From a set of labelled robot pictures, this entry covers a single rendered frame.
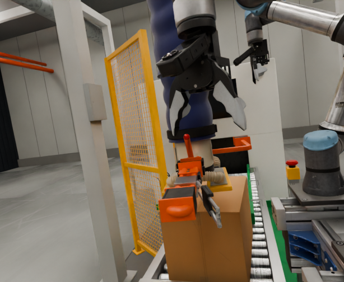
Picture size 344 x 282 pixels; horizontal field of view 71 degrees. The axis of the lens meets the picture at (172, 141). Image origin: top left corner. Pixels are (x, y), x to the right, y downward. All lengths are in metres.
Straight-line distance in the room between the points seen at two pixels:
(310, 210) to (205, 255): 0.53
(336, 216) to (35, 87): 13.09
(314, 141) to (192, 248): 0.74
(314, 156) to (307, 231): 0.29
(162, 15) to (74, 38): 1.22
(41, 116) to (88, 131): 11.25
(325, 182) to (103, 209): 1.67
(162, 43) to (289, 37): 9.41
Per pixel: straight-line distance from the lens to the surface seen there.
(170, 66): 0.38
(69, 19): 2.26
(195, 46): 0.42
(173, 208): 0.51
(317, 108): 10.32
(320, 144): 1.05
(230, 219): 1.19
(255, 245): 1.74
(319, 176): 1.08
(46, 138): 13.24
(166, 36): 1.08
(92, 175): 2.15
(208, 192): 0.53
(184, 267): 1.38
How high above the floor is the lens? 1.41
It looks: 6 degrees down
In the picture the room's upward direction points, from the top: 8 degrees counter-clockwise
